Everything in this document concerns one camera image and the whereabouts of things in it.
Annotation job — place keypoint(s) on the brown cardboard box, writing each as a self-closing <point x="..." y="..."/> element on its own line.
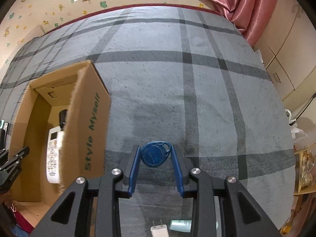
<point x="96" y="103"/>

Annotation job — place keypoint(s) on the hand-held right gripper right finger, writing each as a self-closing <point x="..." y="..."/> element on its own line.
<point x="176" y="170"/>

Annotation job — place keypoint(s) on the white plastic bags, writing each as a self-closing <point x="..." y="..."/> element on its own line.
<point x="296" y="133"/>

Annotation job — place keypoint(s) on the small white charger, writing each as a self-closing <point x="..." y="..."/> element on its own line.
<point x="160" y="232"/>

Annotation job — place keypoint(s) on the wooden shelf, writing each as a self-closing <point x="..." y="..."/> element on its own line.
<point x="305" y="172"/>

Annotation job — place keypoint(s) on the beige wardrobe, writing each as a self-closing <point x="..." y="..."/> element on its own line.
<point x="291" y="54"/>

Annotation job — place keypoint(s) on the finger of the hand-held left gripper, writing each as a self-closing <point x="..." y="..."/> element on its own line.
<point x="19" y="155"/>

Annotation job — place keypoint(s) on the dark phone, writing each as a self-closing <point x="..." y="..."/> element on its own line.
<point x="5" y="128"/>

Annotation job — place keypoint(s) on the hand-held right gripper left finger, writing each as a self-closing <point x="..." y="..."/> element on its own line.
<point x="133" y="170"/>

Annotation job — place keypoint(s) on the blue key fob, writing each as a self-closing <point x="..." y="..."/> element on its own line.
<point x="154" y="155"/>

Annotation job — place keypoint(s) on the teal tube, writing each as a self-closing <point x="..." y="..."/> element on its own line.
<point x="180" y="226"/>

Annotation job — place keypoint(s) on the pink curtain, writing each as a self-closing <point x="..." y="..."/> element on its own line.
<point x="234" y="9"/>

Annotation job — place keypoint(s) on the black charger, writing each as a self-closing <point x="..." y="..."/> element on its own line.
<point x="63" y="118"/>

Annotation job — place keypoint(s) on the white remote control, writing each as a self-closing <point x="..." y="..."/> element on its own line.
<point x="53" y="153"/>

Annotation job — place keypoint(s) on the white paper sheets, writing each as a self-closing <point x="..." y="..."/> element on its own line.
<point x="259" y="56"/>

